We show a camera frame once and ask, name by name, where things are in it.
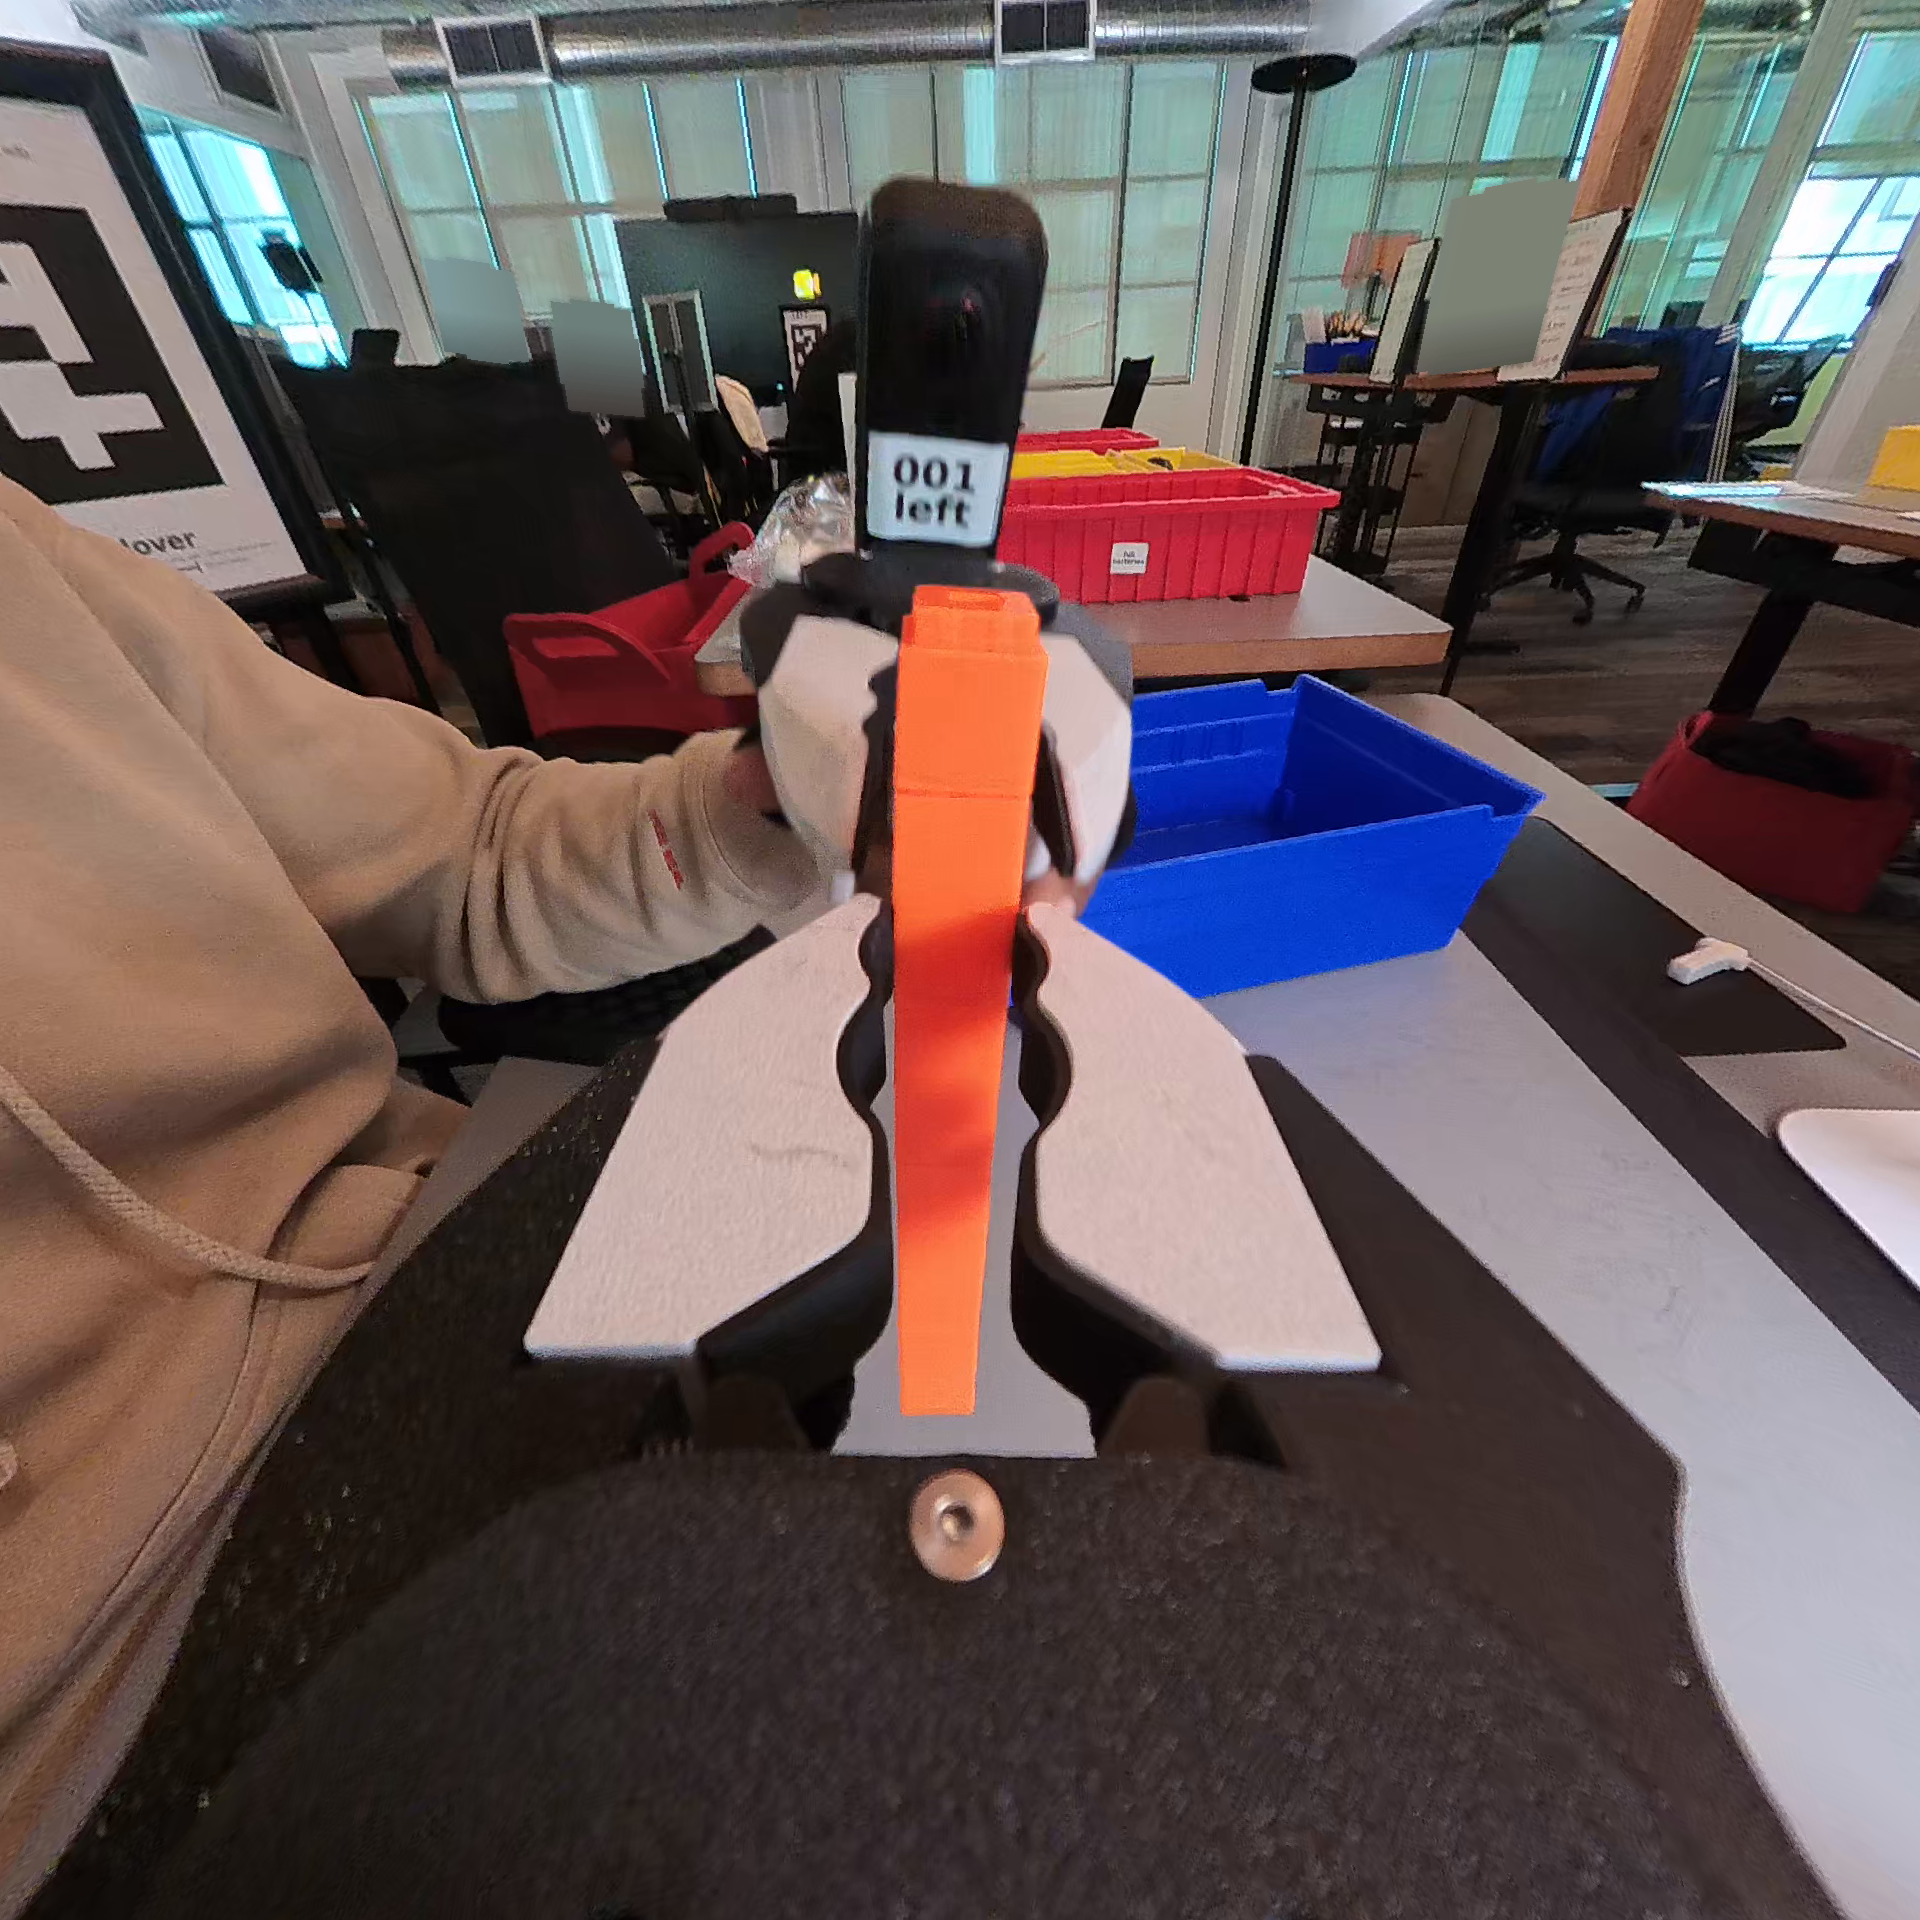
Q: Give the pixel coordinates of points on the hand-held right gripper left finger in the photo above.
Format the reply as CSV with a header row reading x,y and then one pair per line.
x,y
721,1184

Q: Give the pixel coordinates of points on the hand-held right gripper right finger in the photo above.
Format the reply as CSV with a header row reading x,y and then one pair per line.
x,y
1201,1184

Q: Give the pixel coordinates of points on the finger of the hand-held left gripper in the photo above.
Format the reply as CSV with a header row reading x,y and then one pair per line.
x,y
1089,751
818,720

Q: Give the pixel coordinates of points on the orange segmented plastic bar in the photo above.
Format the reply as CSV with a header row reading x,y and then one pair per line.
x,y
961,1050

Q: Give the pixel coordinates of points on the person's left forearm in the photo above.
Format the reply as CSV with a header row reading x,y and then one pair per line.
x,y
585,855

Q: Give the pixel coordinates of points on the clear plastic wrap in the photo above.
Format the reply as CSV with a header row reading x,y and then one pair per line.
x,y
796,534

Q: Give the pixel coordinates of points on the red tote bag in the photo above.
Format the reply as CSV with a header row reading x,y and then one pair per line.
x,y
614,662

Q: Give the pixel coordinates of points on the wooden table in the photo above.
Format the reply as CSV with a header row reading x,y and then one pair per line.
x,y
1275,629

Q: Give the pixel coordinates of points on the red ribbed crate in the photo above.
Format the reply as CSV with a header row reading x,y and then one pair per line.
x,y
1171,541

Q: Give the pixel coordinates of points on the dark television screen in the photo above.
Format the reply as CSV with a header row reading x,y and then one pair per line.
x,y
721,285

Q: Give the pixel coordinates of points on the blue plastic bin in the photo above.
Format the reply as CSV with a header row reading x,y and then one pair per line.
x,y
1320,902

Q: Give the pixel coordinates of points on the black floor lamp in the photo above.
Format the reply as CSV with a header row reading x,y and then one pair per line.
x,y
1290,224

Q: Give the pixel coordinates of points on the black office chair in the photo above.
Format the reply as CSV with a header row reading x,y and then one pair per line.
x,y
1605,481
481,511

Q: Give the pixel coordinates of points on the wooden standing desk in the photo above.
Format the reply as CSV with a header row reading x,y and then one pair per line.
x,y
1440,382

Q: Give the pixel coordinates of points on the blue bags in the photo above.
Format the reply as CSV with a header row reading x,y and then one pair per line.
x,y
1665,390

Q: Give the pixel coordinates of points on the red fabric bag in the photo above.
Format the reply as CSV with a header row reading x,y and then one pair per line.
x,y
1786,810

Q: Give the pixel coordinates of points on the printed marker board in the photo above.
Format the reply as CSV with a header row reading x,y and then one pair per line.
x,y
106,376

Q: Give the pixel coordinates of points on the yellow box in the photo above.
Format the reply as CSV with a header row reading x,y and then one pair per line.
x,y
1898,457

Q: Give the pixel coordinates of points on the metal air duct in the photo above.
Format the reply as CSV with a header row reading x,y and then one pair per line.
x,y
749,31

